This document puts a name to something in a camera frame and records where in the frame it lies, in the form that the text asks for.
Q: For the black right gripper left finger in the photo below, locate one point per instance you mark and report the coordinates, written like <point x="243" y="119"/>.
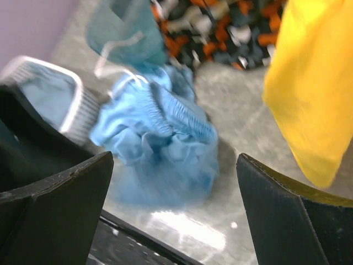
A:
<point x="53" y="221"/>

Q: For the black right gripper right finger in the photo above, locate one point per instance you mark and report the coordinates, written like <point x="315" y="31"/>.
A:
<point x="290" y="222"/>

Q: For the light blue shorts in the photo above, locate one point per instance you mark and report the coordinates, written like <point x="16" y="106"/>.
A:
<point x="165" y="141"/>

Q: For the yellow shorts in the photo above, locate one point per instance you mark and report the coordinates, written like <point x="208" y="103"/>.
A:
<point x="308" y="86"/>

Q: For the camouflage patterned shorts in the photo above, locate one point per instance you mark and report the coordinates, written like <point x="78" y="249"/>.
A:
<point x="241" y="34"/>

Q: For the white perforated laundry basket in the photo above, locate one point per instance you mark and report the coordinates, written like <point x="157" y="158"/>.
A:
<point x="84" y="109"/>

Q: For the grey-blue cloth in basket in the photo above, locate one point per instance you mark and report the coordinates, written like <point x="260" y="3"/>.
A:
<point x="49" y="92"/>

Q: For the teal plastic basin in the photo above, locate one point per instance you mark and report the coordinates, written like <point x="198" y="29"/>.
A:
<point x="114" y="21"/>

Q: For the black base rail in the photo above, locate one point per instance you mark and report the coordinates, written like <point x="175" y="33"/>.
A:
<point x="118" y="242"/>

